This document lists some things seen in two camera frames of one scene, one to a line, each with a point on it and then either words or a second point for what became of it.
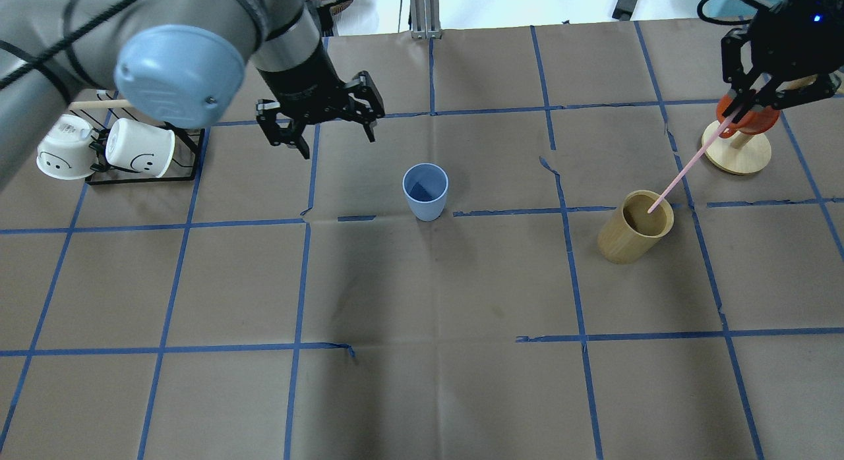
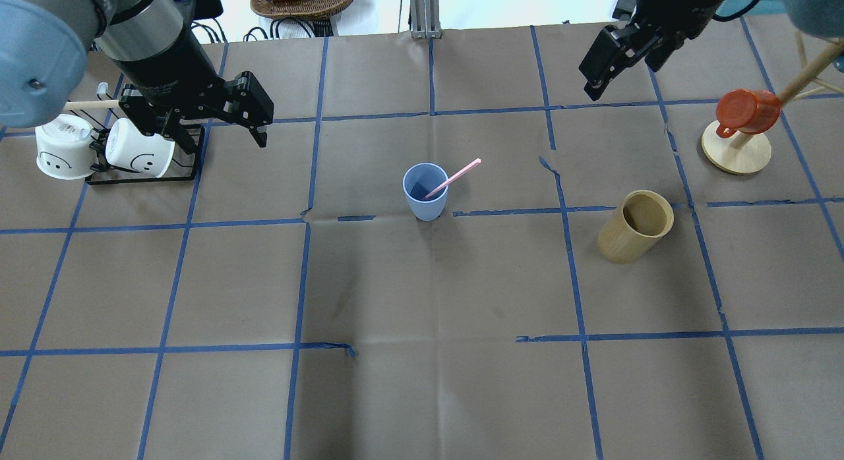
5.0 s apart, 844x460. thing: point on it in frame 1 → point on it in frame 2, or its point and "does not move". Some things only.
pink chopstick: [724, 129] → [471, 165]
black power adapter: [626, 2] does not move
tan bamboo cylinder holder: [630, 235] does not move
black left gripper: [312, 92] → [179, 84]
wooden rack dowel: [77, 105] does not move
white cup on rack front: [140, 147] does not move
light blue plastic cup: [425, 185] does not move
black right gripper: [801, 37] → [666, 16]
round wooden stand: [740, 154] does not move
